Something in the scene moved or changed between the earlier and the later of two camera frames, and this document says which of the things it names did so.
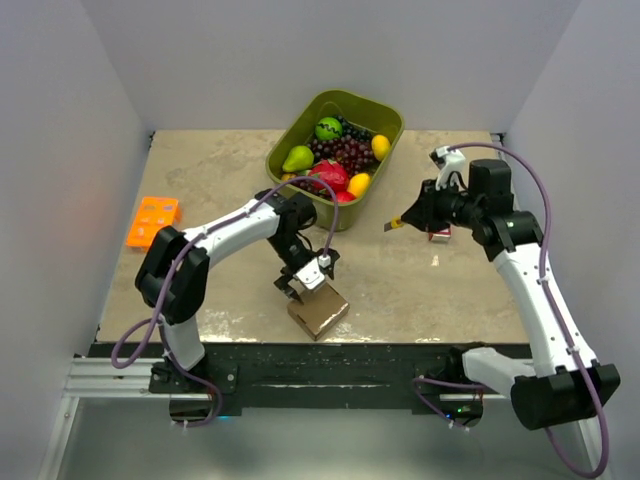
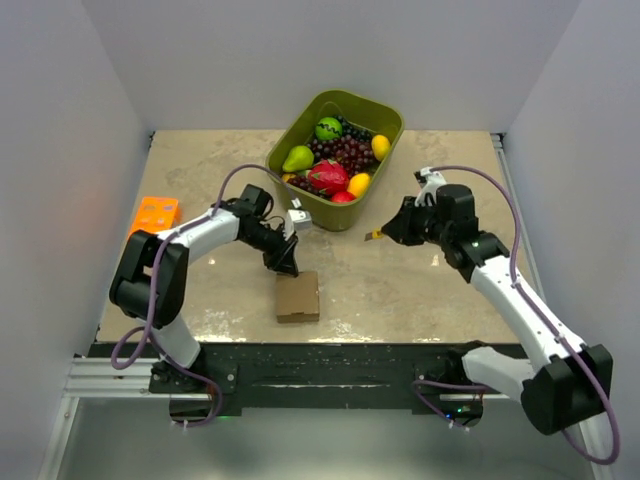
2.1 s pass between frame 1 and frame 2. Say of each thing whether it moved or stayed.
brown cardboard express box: moved
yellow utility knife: moved
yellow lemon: stayed
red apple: stayed
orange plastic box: stayed
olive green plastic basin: stayed
